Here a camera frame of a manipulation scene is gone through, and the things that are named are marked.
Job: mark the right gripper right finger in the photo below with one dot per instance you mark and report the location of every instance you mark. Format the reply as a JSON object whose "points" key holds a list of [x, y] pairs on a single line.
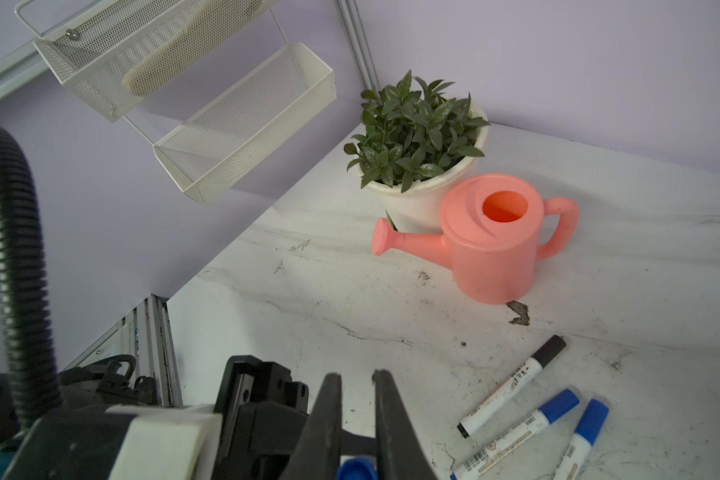
{"points": [[398, 451]]}

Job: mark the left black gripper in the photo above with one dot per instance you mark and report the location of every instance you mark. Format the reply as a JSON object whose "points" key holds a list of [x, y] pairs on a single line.
{"points": [[264, 411]]}

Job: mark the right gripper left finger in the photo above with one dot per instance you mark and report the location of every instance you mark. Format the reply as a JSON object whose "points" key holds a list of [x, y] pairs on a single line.
{"points": [[317, 452]]}

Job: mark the blue pen cap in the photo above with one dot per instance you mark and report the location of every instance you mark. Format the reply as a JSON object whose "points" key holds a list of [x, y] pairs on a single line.
{"points": [[357, 468]]}

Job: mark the white marker black tip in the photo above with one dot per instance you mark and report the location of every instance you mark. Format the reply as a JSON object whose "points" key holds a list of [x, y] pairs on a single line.
{"points": [[511, 387]]}

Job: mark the white marker blue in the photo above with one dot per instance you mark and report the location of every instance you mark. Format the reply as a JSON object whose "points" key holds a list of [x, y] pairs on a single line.
{"points": [[498, 449], [582, 441]]}

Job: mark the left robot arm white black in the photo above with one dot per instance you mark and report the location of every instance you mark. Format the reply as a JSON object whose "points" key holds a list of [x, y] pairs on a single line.
{"points": [[70, 444]]}

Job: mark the pink watering can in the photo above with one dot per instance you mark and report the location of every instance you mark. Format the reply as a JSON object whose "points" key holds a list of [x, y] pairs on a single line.
{"points": [[495, 228]]}

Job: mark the potted green plant white pot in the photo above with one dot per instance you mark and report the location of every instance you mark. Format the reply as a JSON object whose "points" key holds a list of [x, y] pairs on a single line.
{"points": [[418, 143]]}

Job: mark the white lower mesh shelf bin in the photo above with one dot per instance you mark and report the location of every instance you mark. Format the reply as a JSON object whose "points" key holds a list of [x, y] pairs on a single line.
{"points": [[212, 150]]}

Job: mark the white mesh shelf bin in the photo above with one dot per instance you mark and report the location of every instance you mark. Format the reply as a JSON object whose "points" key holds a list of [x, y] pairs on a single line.
{"points": [[92, 56], [212, 150]]}

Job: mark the beige glove in shelf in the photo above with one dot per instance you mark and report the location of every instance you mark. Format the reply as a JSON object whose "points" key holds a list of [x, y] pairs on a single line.
{"points": [[210, 25]]}

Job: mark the white upper mesh shelf bin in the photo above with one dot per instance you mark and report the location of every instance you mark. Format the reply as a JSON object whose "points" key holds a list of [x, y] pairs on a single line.
{"points": [[92, 56]]}

